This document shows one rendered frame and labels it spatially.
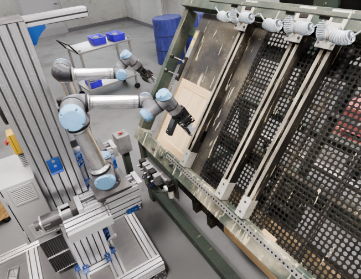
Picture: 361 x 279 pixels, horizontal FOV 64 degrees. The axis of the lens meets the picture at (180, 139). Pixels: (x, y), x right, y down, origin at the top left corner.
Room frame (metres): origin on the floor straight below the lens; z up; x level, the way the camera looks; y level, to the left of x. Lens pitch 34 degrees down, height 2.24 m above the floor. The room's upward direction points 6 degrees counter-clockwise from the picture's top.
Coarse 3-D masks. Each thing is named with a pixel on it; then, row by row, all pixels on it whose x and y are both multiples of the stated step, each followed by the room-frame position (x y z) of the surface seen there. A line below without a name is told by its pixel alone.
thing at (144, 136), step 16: (144, 128) 2.27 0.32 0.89; (144, 144) 2.10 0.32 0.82; (160, 144) 1.96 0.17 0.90; (160, 160) 1.85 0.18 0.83; (176, 160) 1.73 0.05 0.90; (176, 176) 1.64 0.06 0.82; (192, 176) 1.53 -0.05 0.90; (192, 192) 1.45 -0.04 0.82; (208, 208) 1.29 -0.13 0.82; (224, 224) 1.15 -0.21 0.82; (240, 240) 1.03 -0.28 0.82; (256, 256) 0.92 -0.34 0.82; (288, 256) 0.85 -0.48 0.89; (272, 272) 0.82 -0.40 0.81; (288, 272) 0.78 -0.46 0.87; (304, 272) 0.75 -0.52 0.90
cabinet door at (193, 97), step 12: (180, 84) 2.19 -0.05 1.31; (192, 84) 2.09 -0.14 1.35; (180, 96) 2.12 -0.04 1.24; (192, 96) 2.02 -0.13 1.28; (204, 96) 1.92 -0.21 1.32; (192, 108) 1.95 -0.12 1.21; (168, 120) 2.08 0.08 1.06; (192, 120) 1.88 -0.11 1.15; (180, 132) 1.90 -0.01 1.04; (168, 144) 1.92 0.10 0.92; (180, 144) 1.83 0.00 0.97; (180, 156) 1.76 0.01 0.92
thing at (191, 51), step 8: (200, 32) 2.32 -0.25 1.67; (192, 40) 2.33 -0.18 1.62; (192, 48) 2.28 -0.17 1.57; (192, 56) 2.28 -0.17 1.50; (184, 72) 2.24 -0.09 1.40; (176, 80) 2.23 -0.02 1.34; (176, 88) 2.19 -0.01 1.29; (160, 120) 2.12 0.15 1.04; (160, 128) 2.09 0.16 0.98; (152, 136) 2.09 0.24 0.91
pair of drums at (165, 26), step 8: (160, 16) 6.91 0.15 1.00; (168, 16) 6.80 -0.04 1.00; (176, 16) 6.71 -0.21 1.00; (200, 16) 6.60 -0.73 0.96; (160, 24) 6.46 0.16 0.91; (168, 24) 6.43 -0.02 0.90; (176, 24) 6.49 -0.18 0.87; (160, 32) 6.48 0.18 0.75; (168, 32) 6.43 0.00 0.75; (160, 40) 6.49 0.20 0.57; (168, 40) 6.43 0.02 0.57; (160, 48) 6.51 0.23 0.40; (168, 48) 6.43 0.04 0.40; (160, 56) 6.54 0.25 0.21; (160, 64) 6.57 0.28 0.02
